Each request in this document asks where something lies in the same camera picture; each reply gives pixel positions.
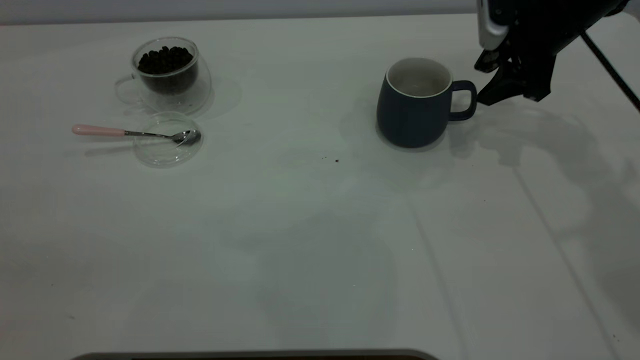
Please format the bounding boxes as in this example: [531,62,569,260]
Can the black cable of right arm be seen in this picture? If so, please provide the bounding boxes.
[580,32,640,114]

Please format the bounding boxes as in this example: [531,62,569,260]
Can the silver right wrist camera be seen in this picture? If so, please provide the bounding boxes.
[477,0,511,51]

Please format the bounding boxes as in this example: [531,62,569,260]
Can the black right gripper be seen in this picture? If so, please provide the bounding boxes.
[474,0,583,106]

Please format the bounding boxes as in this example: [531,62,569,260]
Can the double-walled glass cup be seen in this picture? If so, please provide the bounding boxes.
[115,37,213,116]

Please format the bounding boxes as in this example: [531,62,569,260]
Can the coffee beans in glass cup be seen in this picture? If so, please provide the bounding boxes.
[138,46,199,96]

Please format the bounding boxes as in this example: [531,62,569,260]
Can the round clear glass lid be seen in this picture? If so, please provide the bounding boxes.
[133,112,204,168]

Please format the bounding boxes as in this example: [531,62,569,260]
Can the metal spoon with pink handle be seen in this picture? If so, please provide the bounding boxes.
[72,125,202,147]

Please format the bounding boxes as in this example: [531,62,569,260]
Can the dark blue-grey ceramic mug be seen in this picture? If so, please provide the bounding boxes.
[376,58,478,150]

